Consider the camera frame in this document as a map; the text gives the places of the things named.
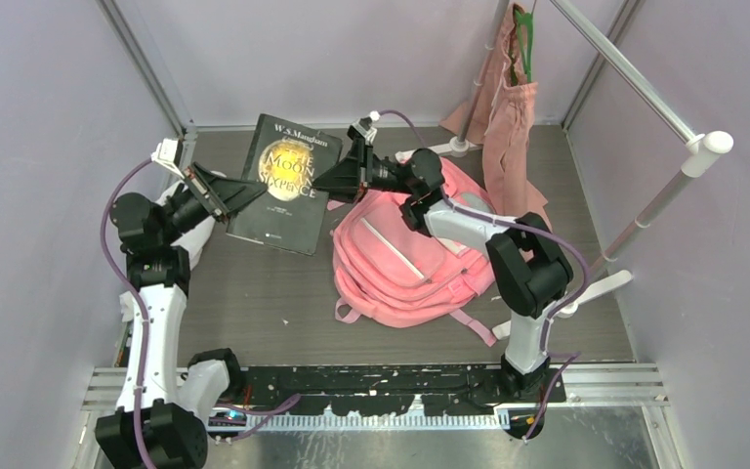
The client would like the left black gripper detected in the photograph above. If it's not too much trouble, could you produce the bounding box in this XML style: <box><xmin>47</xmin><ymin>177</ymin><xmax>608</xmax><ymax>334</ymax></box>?
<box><xmin>159</xmin><ymin>162</ymin><xmax>268</xmax><ymax>245</ymax></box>

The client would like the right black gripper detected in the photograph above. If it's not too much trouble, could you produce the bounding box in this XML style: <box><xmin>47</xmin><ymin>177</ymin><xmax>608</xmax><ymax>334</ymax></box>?
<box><xmin>309</xmin><ymin>141</ymin><xmax>416</xmax><ymax>206</ymax></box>

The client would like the black book gold cover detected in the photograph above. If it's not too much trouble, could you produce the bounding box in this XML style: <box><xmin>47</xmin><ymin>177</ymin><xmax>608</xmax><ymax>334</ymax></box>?
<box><xmin>226</xmin><ymin>113</ymin><xmax>343</xmax><ymax>255</ymax></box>

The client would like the pink student backpack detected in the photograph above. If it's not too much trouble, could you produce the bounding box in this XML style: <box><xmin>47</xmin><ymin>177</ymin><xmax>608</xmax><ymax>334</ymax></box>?
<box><xmin>331</xmin><ymin>192</ymin><xmax>496</xmax><ymax>346</ymax></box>

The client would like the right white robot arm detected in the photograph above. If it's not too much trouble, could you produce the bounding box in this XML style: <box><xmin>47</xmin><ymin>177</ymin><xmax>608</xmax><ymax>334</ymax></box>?
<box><xmin>312</xmin><ymin>125</ymin><xmax>573</xmax><ymax>402</ymax></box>

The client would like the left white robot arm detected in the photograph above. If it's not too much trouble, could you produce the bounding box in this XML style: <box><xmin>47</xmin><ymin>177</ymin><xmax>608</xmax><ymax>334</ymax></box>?
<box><xmin>95</xmin><ymin>163</ymin><xmax>267</xmax><ymax>468</ymax></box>

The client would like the white cloth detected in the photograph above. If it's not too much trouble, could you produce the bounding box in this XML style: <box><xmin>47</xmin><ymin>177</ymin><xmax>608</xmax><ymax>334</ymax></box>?
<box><xmin>119</xmin><ymin>171</ymin><xmax>228</xmax><ymax>325</ymax></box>

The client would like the pink hanging garment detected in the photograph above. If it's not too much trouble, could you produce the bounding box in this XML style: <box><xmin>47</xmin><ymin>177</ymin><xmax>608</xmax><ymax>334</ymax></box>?
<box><xmin>440</xmin><ymin>3</ymin><xmax>548</xmax><ymax>219</ymax></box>

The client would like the green clothes hanger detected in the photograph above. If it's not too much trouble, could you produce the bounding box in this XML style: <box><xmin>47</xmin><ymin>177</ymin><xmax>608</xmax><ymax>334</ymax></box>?
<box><xmin>512</xmin><ymin>5</ymin><xmax>534</xmax><ymax>86</ymax></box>

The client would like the white clothes rack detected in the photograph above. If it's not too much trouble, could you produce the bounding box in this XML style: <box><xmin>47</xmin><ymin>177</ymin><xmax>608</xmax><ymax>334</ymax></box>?
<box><xmin>394</xmin><ymin>0</ymin><xmax>734</xmax><ymax>341</ymax></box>

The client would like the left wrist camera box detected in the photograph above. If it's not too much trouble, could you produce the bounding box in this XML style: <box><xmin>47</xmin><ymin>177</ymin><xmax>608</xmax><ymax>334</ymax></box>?
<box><xmin>150</xmin><ymin>139</ymin><xmax>184</xmax><ymax>177</ymax></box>

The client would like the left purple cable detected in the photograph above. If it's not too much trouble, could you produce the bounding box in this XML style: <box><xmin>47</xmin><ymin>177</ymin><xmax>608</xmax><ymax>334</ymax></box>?
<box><xmin>99</xmin><ymin>156</ymin><xmax>302</xmax><ymax>469</ymax></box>

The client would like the purple cable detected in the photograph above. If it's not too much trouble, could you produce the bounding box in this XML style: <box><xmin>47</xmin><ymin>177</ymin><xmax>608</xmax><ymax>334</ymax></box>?
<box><xmin>374</xmin><ymin>108</ymin><xmax>591</xmax><ymax>442</ymax></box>
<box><xmin>99</xmin><ymin>156</ymin><xmax>302</xmax><ymax>469</ymax></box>

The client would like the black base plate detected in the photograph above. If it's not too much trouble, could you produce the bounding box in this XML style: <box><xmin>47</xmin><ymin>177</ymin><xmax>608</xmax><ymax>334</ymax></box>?
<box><xmin>221</xmin><ymin>363</ymin><xmax>566</xmax><ymax>417</ymax></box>

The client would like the white perforated cable rail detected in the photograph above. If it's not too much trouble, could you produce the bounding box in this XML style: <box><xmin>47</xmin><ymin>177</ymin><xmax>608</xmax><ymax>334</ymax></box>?
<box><xmin>260</xmin><ymin>412</ymin><xmax>510</xmax><ymax>432</ymax></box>

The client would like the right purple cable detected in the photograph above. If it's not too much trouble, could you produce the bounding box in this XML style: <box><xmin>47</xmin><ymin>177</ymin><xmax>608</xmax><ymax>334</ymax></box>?
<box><xmin>374</xmin><ymin>108</ymin><xmax>591</xmax><ymax>442</ymax></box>

